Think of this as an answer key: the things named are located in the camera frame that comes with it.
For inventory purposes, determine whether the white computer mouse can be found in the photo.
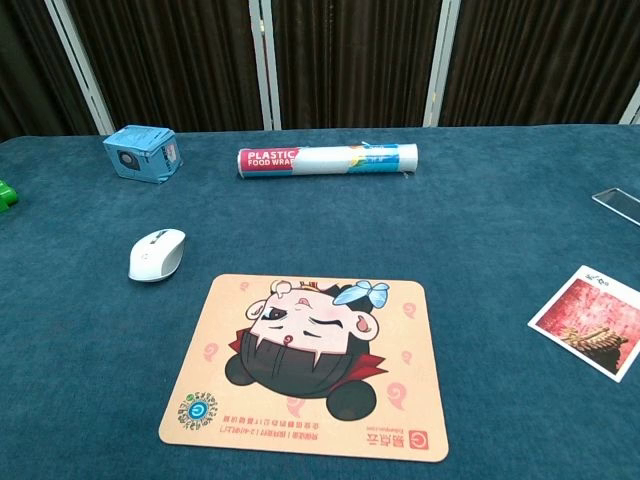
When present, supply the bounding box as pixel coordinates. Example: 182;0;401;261
128;228;187;283

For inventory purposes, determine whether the cartoon character mouse pad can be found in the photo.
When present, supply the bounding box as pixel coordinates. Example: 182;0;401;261
158;273;450;463

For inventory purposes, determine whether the plastic food wrap roll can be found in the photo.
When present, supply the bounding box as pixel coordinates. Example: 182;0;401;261
235;142;419;179

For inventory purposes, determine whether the blue velvet tablecloth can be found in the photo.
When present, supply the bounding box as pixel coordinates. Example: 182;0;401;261
0;124;640;480

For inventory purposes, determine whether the dark folding screen partition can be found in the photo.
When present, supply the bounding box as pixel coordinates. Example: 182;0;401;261
0;0;640;142

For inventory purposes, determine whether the small blue cardboard box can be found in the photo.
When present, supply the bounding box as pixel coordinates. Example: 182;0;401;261
102;124;184;185

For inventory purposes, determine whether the red photo postcard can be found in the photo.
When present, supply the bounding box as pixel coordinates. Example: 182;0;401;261
527;264;640;384

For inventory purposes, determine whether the clear acrylic plate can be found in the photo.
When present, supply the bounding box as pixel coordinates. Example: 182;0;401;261
591;187;640;226

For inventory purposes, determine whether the green plastic toy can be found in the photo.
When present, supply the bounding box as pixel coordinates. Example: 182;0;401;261
0;179;20;214

